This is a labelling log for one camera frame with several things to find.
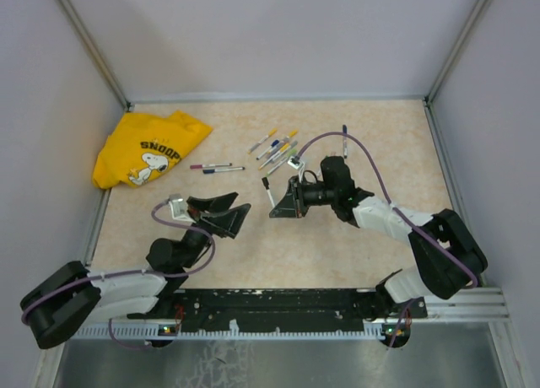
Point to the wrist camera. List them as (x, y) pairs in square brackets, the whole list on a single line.
[(296, 163), (178, 208)]

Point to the yellow Snoopy t-shirt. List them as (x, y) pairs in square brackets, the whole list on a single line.
[(143, 147)]

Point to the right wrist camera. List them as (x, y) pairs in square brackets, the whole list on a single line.
[(296, 163)]

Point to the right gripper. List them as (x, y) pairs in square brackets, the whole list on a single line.
[(288, 206)]

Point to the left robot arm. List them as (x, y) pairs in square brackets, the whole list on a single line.
[(170, 264)]

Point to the aluminium frame rail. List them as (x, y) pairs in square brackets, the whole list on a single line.
[(479, 304)]

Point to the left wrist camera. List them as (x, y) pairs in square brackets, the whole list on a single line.
[(178, 208)]

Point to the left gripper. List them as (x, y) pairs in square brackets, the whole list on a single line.
[(227, 222)]

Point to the light green capped pen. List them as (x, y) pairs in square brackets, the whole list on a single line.
[(282, 161)]

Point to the magenta capped pen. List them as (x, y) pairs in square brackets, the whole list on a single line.
[(208, 166)]

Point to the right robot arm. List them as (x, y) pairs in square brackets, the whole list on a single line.
[(447, 257)]

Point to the yellow capped pen middle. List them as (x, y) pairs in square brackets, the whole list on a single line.
[(267, 162)]

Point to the dark blue capped pen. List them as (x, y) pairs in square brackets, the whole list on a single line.
[(224, 169)]

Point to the black capped pen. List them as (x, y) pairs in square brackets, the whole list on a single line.
[(266, 185)]

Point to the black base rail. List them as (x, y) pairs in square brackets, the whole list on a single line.
[(268, 310)]

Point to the grey capped pen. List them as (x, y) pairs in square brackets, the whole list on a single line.
[(283, 150)]

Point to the navy capped pen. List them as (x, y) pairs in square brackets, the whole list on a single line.
[(268, 149)]

